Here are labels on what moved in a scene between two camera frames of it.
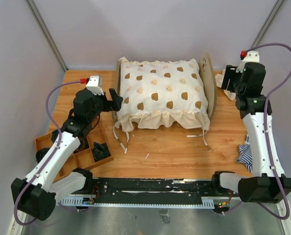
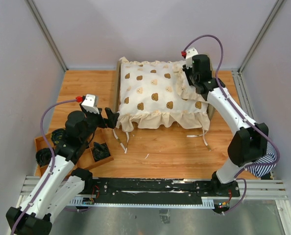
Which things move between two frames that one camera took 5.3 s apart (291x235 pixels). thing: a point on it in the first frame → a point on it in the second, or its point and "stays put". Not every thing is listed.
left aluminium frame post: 46,33 stays put
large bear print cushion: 156,93 stays put
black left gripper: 114,105 → 111,120
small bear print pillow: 219,80 → 177,95
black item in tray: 100,151 stays put
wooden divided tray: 92,151 stays put
